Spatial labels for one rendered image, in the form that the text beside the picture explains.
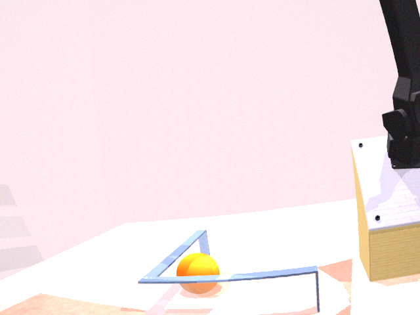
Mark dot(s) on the clear low corner wall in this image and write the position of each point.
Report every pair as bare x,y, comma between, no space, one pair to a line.
153,276
272,296

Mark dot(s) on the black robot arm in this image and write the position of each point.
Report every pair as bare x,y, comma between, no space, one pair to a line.
403,123

